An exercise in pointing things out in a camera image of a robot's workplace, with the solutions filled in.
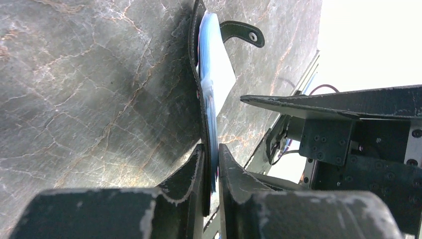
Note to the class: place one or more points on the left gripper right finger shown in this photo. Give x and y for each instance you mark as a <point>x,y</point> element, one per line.
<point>251,210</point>

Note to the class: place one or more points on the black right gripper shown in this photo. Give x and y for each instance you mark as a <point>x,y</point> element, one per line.
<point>381,154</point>

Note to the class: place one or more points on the black card holder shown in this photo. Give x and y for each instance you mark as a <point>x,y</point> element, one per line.
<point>229,29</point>

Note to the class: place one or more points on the white card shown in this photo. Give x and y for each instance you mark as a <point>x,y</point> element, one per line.
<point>221,73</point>

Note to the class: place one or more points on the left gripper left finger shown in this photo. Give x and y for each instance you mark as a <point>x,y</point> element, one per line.
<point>171,210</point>

